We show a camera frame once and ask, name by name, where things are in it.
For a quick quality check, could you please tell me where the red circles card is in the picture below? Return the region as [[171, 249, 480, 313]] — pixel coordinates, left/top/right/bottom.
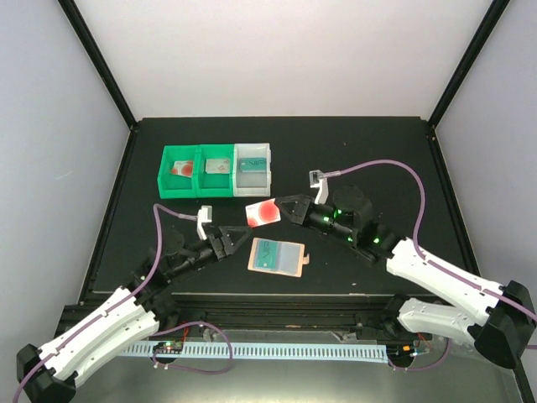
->
[[170, 160, 194, 178], [245, 198, 281, 228]]

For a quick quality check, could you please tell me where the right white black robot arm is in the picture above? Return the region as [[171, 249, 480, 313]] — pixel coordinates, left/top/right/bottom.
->
[[275, 186, 536, 369]]

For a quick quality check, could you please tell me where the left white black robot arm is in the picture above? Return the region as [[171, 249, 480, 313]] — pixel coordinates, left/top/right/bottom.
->
[[15, 226, 252, 402]]

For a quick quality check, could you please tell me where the teal VIP card in bin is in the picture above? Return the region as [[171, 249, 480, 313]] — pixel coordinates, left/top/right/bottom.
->
[[238, 157, 268, 174]]

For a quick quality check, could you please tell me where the white floral card in bin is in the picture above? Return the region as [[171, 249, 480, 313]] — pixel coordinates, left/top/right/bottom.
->
[[205, 158, 231, 175]]

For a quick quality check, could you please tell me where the middle green plastic bin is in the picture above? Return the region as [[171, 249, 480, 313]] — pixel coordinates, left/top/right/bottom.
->
[[194, 144, 234, 198]]

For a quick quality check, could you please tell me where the green plastic bin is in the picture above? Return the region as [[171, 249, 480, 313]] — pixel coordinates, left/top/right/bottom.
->
[[157, 145, 198, 199], [194, 144, 234, 198]]

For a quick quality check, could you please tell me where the white translucent plastic bin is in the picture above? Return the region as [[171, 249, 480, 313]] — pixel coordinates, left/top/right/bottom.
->
[[232, 143, 272, 197]]

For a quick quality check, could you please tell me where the left green plastic bin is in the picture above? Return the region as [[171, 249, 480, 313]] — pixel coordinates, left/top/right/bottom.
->
[[157, 145, 198, 199]]

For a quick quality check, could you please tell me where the left small circuit board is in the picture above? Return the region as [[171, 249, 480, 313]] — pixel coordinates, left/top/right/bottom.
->
[[153, 341, 183, 354]]

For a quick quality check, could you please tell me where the small circuit board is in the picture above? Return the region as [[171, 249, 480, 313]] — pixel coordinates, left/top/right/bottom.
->
[[386, 344, 423, 359], [153, 341, 183, 354]]

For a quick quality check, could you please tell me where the right small circuit board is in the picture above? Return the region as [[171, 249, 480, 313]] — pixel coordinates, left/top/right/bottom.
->
[[386, 344, 423, 359]]

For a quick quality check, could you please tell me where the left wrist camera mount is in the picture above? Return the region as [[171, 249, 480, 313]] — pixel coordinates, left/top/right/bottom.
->
[[196, 205, 212, 240]]

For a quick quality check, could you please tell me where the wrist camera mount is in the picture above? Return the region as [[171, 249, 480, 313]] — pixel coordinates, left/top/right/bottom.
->
[[309, 170, 329, 205], [196, 205, 212, 240]]

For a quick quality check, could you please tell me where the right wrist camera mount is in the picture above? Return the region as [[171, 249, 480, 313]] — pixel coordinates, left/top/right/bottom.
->
[[309, 170, 329, 205]]

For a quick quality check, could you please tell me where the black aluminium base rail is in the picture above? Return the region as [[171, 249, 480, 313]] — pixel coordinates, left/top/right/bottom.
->
[[137, 294, 410, 340]]

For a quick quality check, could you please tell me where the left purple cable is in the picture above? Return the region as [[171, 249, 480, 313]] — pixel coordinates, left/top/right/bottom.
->
[[11, 203, 234, 403]]

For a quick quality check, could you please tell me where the light blue slotted cable duct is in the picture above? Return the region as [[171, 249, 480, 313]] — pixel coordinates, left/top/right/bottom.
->
[[119, 341, 388, 364]]

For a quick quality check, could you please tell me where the left black frame post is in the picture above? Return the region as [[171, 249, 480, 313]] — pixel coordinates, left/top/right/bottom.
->
[[57, 0, 138, 129]]

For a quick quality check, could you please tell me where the black frame post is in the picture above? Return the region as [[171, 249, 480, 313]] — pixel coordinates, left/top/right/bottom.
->
[[57, 0, 138, 129], [428, 0, 510, 129]]

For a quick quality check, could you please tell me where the right black frame post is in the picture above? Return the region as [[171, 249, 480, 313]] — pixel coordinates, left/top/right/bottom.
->
[[428, 0, 510, 129]]

